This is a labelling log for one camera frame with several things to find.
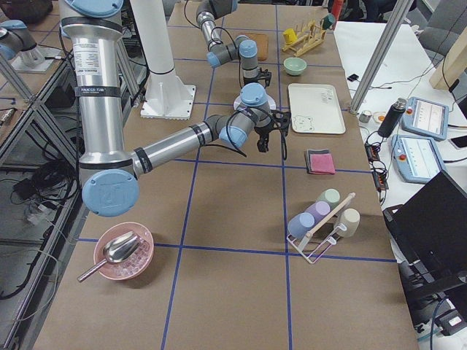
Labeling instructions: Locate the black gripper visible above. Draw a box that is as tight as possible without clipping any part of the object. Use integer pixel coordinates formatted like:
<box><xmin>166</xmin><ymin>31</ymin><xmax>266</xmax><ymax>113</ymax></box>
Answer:
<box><xmin>254</xmin><ymin>110</ymin><xmax>291</xmax><ymax>153</ymax></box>
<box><xmin>242</xmin><ymin>67</ymin><xmax>272</xmax><ymax>88</ymax></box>

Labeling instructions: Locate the white plate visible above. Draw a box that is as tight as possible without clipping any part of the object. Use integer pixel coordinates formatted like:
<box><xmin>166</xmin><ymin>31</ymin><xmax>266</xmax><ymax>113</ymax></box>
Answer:
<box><xmin>233</xmin><ymin>95</ymin><xmax>277</xmax><ymax>111</ymax></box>

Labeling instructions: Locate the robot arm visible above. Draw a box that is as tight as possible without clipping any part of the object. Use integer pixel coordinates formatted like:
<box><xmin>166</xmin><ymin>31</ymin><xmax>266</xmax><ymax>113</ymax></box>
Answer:
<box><xmin>60</xmin><ymin>1</ymin><xmax>291</xmax><ymax>217</ymax></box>
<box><xmin>196</xmin><ymin>0</ymin><xmax>271</xmax><ymax>88</ymax></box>

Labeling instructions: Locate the cream bear tray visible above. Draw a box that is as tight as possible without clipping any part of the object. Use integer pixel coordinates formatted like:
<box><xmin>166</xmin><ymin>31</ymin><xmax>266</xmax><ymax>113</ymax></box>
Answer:
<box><xmin>287</xmin><ymin>83</ymin><xmax>346</xmax><ymax>135</ymax></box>

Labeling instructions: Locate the green bowl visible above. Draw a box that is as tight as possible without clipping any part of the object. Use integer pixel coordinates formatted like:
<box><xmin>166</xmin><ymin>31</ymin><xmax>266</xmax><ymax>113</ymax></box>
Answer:
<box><xmin>283</xmin><ymin>57</ymin><xmax>307</xmax><ymax>77</ymax></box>

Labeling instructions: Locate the wooden cutting board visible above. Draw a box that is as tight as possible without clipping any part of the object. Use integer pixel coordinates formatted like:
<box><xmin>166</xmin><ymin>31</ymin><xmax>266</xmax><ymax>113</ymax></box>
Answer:
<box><xmin>238</xmin><ymin>32</ymin><xmax>269</xmax><ymax>62</ymax></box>

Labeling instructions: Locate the yellow mug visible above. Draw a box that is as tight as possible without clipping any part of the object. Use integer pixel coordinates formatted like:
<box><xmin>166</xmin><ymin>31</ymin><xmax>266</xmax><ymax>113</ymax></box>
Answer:
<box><xmin>282</xmin><ymin>28</ymin><xmax>298</xmax><ymax>45</ymax></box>

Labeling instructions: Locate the pink and grey cloth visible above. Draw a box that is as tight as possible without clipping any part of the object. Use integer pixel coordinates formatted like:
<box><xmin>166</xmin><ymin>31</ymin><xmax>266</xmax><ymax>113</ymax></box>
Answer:
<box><xmin>304</xmin><ymin>149</ymin><xmax>336</xmax><ymax>175</ymax></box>

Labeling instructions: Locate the wooden mug rack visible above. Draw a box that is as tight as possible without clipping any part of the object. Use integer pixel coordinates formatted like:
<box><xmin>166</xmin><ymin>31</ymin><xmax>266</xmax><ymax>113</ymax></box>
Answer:
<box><xmin>281</xmin><ymin>17</ymin><xmax>327</xmax><ymax>57</ymax></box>

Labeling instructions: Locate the green cup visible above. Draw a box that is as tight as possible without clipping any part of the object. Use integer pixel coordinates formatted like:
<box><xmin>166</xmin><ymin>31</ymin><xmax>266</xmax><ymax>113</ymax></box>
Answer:
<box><xmin>317</xmin><ymin>188</ymin><xmax>341</xmax><ymax>209</ymax></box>

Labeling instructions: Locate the dark green mug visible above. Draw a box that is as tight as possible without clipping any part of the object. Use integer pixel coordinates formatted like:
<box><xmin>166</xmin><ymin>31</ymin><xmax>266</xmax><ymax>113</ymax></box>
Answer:
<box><xmin>320</xmin><ymin>13</ymin><xmax>336</xmax><ymax>31</ymax></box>

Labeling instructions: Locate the purple cup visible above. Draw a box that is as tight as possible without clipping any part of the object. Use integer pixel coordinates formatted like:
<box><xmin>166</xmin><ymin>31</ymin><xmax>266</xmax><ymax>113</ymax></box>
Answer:
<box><xmin>305</xmin><ymin>201</ymin><xmax>331</xmax><ymax>223</ymax></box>

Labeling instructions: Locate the small black device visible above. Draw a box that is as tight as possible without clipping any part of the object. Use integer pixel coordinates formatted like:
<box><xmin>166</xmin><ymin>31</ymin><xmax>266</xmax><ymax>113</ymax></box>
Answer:
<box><xmin>347</xmin><ymin>74</ymin><xmax>359</xmax><ymax>82</ymax></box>

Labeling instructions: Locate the blue cup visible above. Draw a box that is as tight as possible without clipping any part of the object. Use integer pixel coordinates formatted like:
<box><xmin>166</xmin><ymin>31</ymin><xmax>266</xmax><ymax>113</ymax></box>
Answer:
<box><xmin>287</xmin><ymin>212</ymin><xmax>315</xmax><ymax>238</ymax></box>

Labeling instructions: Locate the red cylinder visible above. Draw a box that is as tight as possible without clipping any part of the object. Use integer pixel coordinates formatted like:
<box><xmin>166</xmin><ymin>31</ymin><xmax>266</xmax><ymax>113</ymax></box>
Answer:
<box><xmin>331</xmin><ymin>0</ymin><xmax>344</xmax><ymax>23</ymax></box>

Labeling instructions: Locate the small metal cup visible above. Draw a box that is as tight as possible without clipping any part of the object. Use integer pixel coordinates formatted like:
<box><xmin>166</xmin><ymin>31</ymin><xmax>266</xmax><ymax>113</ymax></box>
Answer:
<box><xmin>358</xmin><ymin>110</ymin><xmax>372</xmax><ymax>124</ymax></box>

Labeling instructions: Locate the white cup rack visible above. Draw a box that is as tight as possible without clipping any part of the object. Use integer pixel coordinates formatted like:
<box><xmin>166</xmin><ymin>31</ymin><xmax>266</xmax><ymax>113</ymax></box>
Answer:
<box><xmin>286</xmin><ymin>192</ymin><xmax>355</xmax><ymax>265</ymax></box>

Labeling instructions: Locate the beige cup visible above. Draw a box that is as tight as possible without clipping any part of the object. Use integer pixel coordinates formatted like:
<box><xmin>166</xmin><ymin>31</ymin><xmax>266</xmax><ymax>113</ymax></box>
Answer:
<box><xmin>335</xmin><ymin>208</ymin><xmax>360</xmax><ymax>238</ymax></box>

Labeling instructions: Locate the fried egg toy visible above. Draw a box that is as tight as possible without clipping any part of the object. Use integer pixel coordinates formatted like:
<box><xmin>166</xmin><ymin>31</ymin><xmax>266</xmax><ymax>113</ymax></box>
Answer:
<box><xmin>372</xmin><ymin>112</ymin><xmax>386</xmax><ymax>124</ymax></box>

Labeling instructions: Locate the black power strip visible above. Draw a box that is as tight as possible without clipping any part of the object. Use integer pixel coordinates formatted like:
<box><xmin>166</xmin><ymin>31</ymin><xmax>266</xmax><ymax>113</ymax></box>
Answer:
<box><xmin>365</xmin><ymin>143</ymin><xmax>388</xmax><ymax>193</ymax></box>

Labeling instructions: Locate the black bottle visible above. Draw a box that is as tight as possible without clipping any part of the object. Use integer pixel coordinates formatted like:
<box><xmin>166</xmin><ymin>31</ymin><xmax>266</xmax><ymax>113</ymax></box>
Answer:
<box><xmin>377</xmin><ymin>98</ymin><xmax>407</xmax><ymax>138</ymax></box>

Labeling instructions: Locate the near teach pendant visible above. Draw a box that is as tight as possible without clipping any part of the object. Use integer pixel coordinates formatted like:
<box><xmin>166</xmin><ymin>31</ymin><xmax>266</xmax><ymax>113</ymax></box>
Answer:
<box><xmin>390</xmin><ymin>135</ymin><xmax>446</xmax><ymax>184</ymax></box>

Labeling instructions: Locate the teach pendant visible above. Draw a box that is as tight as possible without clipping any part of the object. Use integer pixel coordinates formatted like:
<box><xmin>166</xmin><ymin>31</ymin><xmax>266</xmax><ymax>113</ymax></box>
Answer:
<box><xmin>390</xmin><ymin>135</ymin><xmax>446</xmax><ymax>184</ymax></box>
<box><xmin>401</xmin><ymin>97</ymin><xmax>449</xmax><ymax>141</ymax></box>

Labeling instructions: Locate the far teach pendant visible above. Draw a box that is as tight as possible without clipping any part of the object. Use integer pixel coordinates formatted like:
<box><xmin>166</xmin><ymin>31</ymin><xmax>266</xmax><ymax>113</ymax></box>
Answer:
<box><xmin>401</xmin><ymin>97</ymin><xmax>449</xmax><ymax>141</ymax></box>

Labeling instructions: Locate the metal scoop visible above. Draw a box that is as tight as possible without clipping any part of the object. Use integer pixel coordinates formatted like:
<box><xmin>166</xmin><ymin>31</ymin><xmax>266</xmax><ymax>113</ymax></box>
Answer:
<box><xmin>77</xmin><ymin>231</ymin><xmax>141</xmax><ymax>283</ymax></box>

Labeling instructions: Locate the pink bowl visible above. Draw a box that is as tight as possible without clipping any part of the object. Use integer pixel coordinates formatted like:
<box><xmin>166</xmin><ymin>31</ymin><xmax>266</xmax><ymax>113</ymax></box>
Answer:
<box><xmin>93</xmin><ymin>222</ymin><xmax>154</xmax><ymax>281</ymax></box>

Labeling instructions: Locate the grey office chair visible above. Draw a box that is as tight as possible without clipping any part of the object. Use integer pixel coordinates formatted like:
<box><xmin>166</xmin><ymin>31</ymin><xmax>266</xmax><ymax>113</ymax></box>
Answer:
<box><xmin>418</xmin><ymin>0</ymin><xmax>466</xmax><ymax>61</ymax></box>

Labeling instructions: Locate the black laptop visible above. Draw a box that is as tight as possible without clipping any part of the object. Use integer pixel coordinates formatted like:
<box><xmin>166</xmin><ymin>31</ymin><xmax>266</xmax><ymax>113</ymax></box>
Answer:
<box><xmin>383</xmin><ymin>171</ymin><xmax>466</xmax><ymax>278</ymax></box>

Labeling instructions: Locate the black smartphone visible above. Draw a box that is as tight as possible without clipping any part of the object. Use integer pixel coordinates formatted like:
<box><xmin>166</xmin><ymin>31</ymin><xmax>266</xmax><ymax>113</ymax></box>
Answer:
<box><xmin>449</xmin><ymin>136</ymin><xmax>467</xmax><ymax>149</ymax></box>

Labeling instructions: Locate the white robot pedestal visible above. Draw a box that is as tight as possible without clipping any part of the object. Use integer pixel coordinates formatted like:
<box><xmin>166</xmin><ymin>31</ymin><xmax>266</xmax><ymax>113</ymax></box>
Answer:
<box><xmin>131</xmin><ymin>0</ymin><xmax>196</xmax><ymax>120</ymax></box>

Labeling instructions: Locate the aluminium frame post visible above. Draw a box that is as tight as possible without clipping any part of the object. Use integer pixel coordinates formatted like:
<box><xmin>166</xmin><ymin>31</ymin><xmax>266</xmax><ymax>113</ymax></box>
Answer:
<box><xmin>349</xmin><ymin>0</ymin><xmax>414</xmax><ymax>114</ymax></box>

